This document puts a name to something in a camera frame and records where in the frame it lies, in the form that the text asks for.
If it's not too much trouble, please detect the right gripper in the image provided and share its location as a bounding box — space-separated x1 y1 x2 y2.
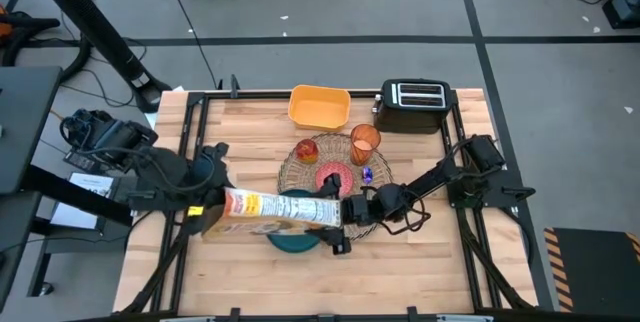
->
305 172 385 257

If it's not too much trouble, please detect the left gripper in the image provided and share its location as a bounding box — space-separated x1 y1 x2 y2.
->
185 142 238 219

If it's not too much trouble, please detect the patterned ceramic bowl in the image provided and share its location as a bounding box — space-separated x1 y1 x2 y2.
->
314 160 355 196

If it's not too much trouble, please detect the dark green plate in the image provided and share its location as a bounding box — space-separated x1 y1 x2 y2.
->
266 188 322 255

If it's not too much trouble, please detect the bread bag package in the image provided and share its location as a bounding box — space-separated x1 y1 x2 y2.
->
201 186 344 241

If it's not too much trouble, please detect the red yellow apple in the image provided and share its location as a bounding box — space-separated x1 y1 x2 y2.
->
294 138 320 165

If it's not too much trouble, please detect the orange faceted tumbler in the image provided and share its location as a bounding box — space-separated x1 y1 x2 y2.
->
349 123 382 167

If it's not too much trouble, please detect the round woven placemat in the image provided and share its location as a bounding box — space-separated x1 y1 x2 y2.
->
277 132 395 242

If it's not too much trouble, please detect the yellow plastic container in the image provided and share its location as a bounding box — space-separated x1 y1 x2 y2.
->
287 84 352 132

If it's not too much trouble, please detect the black toaster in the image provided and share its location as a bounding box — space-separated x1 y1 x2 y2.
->
372 78 454 135

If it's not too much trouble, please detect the white paper sheet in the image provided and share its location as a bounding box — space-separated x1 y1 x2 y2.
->
49 171 115 231

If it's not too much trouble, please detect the black power adapter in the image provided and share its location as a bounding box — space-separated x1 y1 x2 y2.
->
63 148 103 174

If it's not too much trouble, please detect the dark grey desk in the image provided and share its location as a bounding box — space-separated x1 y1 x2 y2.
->
0 65 134 308

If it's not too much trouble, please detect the black slanted stand column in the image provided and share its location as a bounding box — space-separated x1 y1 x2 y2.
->
22 0 172 113

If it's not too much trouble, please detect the black hazard striped mat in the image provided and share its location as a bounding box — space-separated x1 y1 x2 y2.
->
543 226 640 313

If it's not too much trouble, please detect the black sleeved cable bundle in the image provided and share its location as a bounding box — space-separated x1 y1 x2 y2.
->
122 216 201 314
457 209 534 311

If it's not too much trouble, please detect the black aluminium table frame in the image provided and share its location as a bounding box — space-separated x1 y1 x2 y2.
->
149 89 501 316

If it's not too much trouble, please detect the long black floor cable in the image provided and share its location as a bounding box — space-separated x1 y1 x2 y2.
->
160 0 224 91

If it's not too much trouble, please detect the black vacuum hose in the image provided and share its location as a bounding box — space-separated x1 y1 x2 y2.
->
0 11 94 83

